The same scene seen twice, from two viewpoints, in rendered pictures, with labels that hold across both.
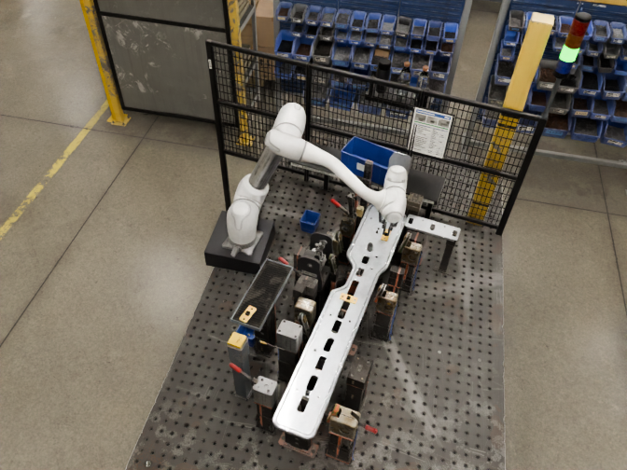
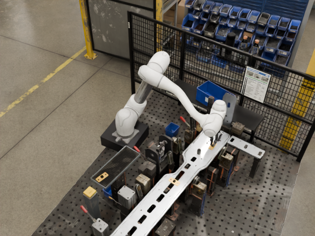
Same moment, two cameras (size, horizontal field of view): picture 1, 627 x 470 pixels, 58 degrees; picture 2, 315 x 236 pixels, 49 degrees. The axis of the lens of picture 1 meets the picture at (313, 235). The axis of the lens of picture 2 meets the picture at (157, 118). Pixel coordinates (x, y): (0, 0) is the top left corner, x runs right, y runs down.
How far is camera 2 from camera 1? 0.52 m
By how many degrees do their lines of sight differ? 12
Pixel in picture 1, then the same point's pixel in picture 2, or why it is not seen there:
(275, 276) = (127, 157)
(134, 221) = (81, 114)
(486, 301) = (276, 204)
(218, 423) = not seen: outside the picture
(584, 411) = not seen: outside the picture
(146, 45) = (108, 14)
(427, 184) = (250, 118)
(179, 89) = (124, 41)
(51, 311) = (19, 157)
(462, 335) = (252, 224)
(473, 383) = not seen: outside the picture
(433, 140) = (257, 89)
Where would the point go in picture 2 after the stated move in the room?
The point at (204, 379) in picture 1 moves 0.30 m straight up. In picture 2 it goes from (77, 214) to (70, 191)
